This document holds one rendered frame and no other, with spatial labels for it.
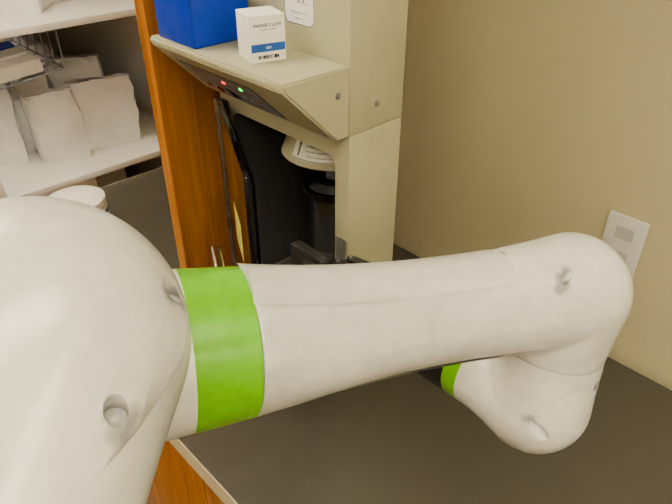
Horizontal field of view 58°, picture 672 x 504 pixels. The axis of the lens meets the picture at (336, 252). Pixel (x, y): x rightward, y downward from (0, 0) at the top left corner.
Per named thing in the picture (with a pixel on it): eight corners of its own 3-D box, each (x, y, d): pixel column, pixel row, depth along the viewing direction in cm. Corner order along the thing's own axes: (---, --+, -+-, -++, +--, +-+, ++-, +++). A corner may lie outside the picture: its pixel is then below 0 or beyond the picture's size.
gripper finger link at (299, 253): (328, 280, 83) (324, 282, 82) (295, 258, 87) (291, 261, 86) (328, 261, 81) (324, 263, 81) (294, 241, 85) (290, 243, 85)
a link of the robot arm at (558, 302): (225, 358, 53) (261, 453, 44) (227, 240, 47) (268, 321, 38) (557, 304, 66) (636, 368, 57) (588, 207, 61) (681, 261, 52)
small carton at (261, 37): (272, 49, 87) (269, 5, 83) (286, 59, 83) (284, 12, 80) (238, 54, 85) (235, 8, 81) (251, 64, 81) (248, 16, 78)
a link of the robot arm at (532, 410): (541, 497, 59) (593, 443, 66) (578, 397, 53) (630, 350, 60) (427, 414, 67) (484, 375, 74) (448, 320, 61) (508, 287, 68)
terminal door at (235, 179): (240, 283, 128) (220, 97, 105) (267, 387, 103) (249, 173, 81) (237, 284, 127) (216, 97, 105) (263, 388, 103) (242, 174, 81)
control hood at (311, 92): (217, 83, 105) (211, 22, 100) (350, 137, 86) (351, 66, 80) (158, 99, 99) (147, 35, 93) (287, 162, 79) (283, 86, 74)
